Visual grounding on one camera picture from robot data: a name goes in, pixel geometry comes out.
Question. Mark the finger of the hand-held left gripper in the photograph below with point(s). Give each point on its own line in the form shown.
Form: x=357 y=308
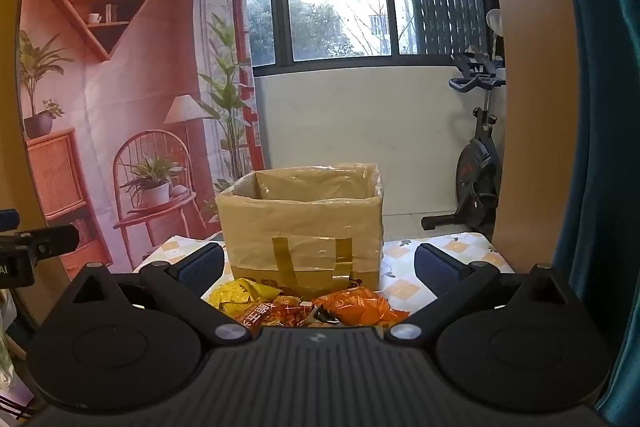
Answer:
x=9 y=218
x=52 y=241

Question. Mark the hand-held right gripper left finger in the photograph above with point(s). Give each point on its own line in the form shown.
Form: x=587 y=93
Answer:
x=202 y=266

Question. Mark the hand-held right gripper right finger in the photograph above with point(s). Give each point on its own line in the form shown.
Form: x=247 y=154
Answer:
x=436 y=268

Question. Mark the red snack packet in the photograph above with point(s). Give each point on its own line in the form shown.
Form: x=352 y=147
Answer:
x=272 y=314

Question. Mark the orange snack packet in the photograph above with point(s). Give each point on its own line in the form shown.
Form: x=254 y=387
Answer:
x=357 y=304

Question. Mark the cardboard box with plastic liner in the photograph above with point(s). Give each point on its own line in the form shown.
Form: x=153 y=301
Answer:
x=300 y=222

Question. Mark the floral checked tablecloth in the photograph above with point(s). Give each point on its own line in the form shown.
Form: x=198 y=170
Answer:
x=400 y=268

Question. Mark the yellow snack packet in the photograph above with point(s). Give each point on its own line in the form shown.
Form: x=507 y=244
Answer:
x=240 y=296

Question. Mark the black exercise bike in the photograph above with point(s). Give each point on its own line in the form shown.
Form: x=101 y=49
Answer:
x=477 y=177

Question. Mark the printed backdrop cloth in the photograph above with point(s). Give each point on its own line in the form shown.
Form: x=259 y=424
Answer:
x=125 y=107

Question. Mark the wooden panel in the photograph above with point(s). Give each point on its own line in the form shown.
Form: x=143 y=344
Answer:
x=535 y=82

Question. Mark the teal curtain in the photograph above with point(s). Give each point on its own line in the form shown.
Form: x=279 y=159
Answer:
x=605 y=107

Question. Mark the white lamp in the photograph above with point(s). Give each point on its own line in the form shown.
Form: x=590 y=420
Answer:
x=493 y=19

